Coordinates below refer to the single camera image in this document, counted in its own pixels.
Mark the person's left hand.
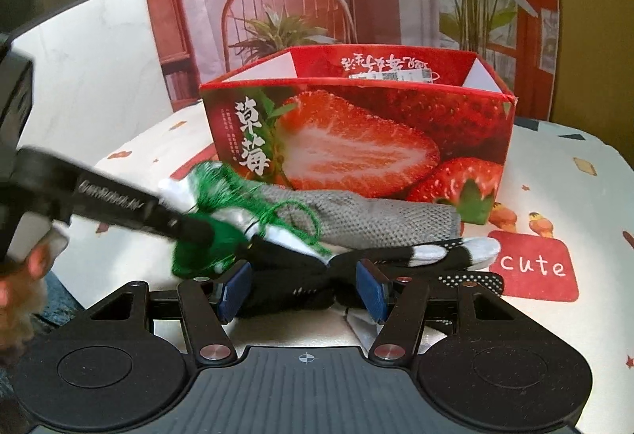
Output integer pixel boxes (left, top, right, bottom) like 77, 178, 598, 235
0, 237, 67, 358

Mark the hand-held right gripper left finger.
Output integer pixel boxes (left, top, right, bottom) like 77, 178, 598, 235
86, 262, 254, 364

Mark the grey knit sock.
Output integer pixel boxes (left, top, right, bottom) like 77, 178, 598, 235
258, 187, 460, 250

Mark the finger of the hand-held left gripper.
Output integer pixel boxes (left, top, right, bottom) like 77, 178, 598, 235
64, 165, 215, 245

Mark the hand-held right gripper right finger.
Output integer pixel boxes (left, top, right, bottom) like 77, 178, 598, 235
355, 260, 517, 361

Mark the white printed tablecloth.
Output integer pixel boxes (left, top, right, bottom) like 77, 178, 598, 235
93, 103, 634, 415

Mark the white marble panel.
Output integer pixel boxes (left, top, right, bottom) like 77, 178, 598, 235
10, 0, 174, 177

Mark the red strawberry print box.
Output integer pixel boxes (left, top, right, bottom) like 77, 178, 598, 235
199, 44, 518, 226

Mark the person's jeans leg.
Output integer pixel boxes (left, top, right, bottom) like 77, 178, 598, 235
37, 273, 95, 333

